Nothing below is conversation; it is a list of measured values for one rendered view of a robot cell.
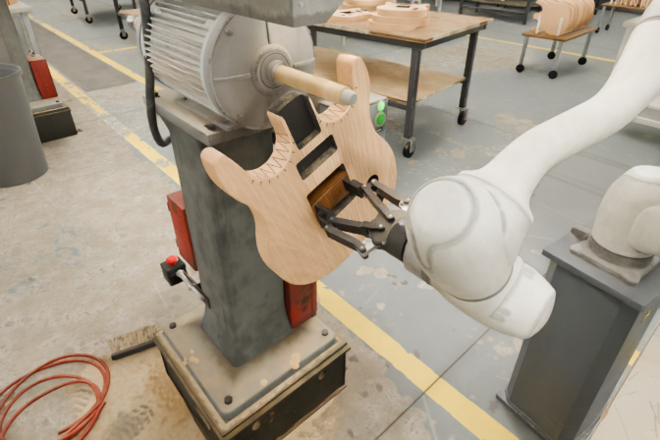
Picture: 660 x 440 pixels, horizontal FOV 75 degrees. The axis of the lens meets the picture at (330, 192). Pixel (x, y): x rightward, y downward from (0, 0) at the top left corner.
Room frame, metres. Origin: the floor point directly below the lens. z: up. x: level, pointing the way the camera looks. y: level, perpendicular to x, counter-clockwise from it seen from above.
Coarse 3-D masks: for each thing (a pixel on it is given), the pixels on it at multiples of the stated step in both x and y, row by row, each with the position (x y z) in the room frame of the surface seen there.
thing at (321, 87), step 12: (276, 72) 0.82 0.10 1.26; (288, 72) 0.80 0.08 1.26; (300, 72) 0.79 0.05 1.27; (288, 84) 0.80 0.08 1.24; (300, 84) 0.76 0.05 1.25; (312, 84) 0.74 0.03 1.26; (324, 84) 0.72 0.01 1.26; (336, 84) 0.71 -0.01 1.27; (324, 96) 0.72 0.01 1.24; (336, 96) 0.69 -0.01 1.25
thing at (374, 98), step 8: (376, 96) 1.08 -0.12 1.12; (384, 96) 1.08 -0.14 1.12; (320, 104) 1.04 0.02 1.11; (328, 104) 1.02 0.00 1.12; (376, 104) 1.05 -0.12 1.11; (320, 112) 1.04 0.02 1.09; (376, 112) 1.05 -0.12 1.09; (384, 112) 1.07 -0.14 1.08; (384, 120) 1.06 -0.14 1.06; (376, 128) 1.05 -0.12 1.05; (384, 128) 1.07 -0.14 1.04; (384, 136) 1.07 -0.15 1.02
